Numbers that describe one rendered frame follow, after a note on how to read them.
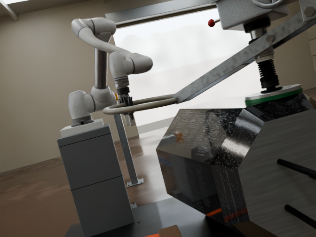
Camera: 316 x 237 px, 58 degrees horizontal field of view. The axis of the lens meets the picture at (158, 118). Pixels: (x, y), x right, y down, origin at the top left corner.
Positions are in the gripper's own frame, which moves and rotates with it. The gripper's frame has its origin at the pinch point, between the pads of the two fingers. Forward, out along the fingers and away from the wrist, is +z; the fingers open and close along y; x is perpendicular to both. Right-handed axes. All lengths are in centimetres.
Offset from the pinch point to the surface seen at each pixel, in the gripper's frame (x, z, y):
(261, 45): 11, -24, 88
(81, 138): -11, 11, -57
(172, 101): -2.5, -8.7, 47.4
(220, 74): 7, -17, 71
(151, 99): 14.1, -9.5, 6.6
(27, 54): 118, -169, -677
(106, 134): 5, 11, -49
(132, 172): 69, 75, -139
